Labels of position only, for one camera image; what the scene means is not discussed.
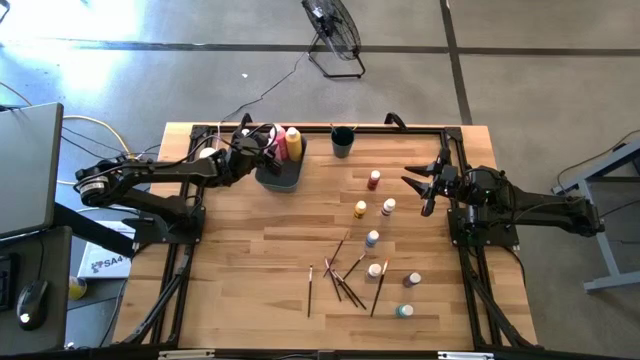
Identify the orange-bristle black paintbrush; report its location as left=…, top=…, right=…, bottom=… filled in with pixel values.
left=369, top=257, right=391, bottom=318

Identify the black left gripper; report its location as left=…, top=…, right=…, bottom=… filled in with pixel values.
left=227, top=133, right=283, bottom=177

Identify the black desk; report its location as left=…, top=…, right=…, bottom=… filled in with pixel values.
left=0, top=224, right=75, bottom=357

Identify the silver aluminium bracket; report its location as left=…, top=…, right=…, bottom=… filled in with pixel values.
left=437, top=351, right=495, bottom=360
left=158, top=349, right=216, bottom=360

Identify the black computer mouse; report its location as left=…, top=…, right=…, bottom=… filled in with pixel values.
left=15, top=278, right=50, bottom=332

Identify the yellow roll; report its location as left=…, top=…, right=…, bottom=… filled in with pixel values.
left=68, top=276, right=89, bottom=302

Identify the teal ribbed cup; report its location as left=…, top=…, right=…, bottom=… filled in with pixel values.
left=330, top=124, right=356, bottom=159

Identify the white SA4 box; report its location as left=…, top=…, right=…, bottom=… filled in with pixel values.
left=77, top=219, right=136, bottom=280

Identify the black keyboard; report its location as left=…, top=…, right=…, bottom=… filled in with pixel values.
left=0, top=254, right=15, bottom=314

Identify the black fan cable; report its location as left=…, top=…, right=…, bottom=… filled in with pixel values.
left=219, top=47, right=314, bottom=124

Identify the large pink labelled paint bottle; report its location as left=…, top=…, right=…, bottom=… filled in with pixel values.
left=269, top=124, right=290, bottom=162

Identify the large yellow paint bottle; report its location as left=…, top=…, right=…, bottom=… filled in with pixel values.
left=284, top=126, right=304, bottom=163

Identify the yellow cable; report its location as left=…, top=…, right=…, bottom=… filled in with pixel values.
left=55, top=114, right=134, bottom=187

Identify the black floor cable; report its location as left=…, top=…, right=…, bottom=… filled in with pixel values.
left=549, top=128, right=640, bottom=244

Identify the black paintbrush Solve print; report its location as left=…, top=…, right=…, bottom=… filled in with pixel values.
left=331, top=269, right=360, bottom=309

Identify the thin orange-tip black paintbrush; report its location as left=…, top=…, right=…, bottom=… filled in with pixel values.
left=322, top=230, right=350, bottom=279

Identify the black floor fan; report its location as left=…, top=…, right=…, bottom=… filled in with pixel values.
left=300, top=0, right=367, bottom=80

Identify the black aluminium table frame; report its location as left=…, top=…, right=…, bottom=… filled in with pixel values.
left=113, top=123, right=539, bottom=351

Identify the grey metal desk frame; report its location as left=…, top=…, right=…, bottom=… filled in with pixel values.
left=552, top=139, right=640, bottom=295

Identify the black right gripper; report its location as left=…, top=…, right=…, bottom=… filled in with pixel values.
left=400, top=146, right=469, bottom=218

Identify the black diagonal desk bar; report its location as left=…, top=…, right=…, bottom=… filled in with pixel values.
left=52, top=202, right=137, bottom=259

